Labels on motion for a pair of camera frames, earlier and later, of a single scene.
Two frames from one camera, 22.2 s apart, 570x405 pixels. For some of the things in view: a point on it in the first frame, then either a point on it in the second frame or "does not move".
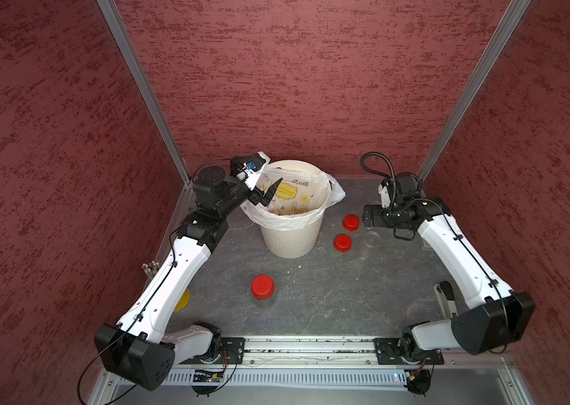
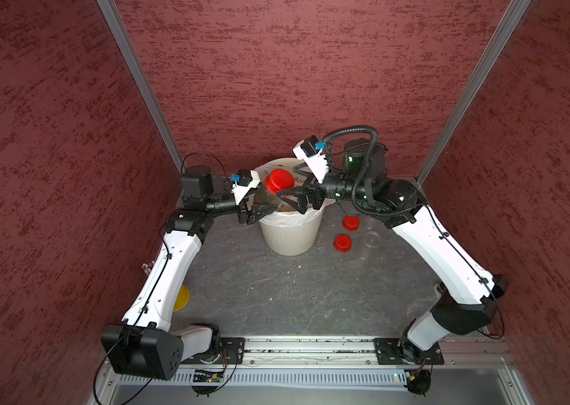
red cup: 351,223 does not move
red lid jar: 370,246 does not move
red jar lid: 342,243 does not move
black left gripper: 256,194 -> 253,215
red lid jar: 262,289 -> 278,180
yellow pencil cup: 184,300 does not move
